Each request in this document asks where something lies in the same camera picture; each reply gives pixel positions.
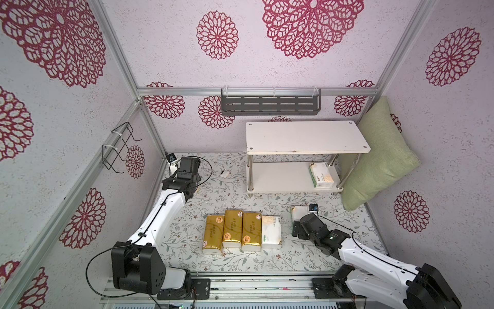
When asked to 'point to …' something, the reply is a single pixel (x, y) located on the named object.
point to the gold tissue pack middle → (232, 229)
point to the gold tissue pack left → (213, 235)
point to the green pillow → (390, 160)
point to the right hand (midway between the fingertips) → (300, 224)
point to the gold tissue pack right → (251, 237)
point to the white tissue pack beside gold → (271, 232)
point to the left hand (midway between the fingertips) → (181, 178)
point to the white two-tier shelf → (332, 148)
